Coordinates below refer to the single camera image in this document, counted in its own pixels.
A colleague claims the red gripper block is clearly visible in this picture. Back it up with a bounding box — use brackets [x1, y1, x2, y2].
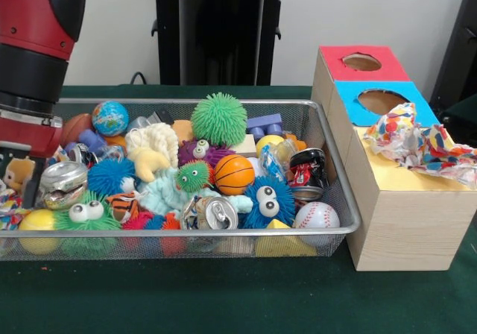
[0, 116, 64, 211]

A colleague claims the wooden box with three holes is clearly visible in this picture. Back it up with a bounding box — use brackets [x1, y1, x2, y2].
[311, 45, 477, 272]

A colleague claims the yellow foam ball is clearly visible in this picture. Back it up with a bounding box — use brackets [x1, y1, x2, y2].
[18, 209, 60, 255]

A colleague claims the green spiky ball with eyes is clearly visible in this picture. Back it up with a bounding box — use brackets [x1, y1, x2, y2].
[55, 190, 122, 256]

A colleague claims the globe print ball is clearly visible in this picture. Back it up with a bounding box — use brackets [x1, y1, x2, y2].
[92, 101, 130, 137]

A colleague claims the crushed silver drink can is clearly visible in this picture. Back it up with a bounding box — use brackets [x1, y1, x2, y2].
[180, 195, 239, 230]

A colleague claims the plain green spiky ball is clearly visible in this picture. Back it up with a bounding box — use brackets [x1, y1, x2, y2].
[191, 92, 250, 147]

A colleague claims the small orange basketball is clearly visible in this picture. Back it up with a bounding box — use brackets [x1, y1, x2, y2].
[213, 154, 256, 196]

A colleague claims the blue spiky ball with eyes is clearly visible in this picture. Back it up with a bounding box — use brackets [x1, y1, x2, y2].
[240, 176, 297, 230]

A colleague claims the crushed black red can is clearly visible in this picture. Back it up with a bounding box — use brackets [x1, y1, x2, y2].
[288, 147, 331, 201]

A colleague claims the white baseball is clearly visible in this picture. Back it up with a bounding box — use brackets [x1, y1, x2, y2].
[295, 201, 341, 246]

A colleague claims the side table with green cloth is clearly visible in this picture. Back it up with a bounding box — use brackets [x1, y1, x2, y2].
[439, 95, 477, 137]

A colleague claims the black stand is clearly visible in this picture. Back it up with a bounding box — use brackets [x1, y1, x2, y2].
[428, 0, 477, 107]

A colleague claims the black cable loop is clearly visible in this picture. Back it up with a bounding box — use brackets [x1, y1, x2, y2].
[128, 71, 150, 86]

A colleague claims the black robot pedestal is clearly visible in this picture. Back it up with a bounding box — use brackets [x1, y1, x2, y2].
[143, 0, 301, 86]

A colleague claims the wire mesh bin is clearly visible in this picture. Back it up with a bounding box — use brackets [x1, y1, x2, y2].
[0, 98, 363, 262]

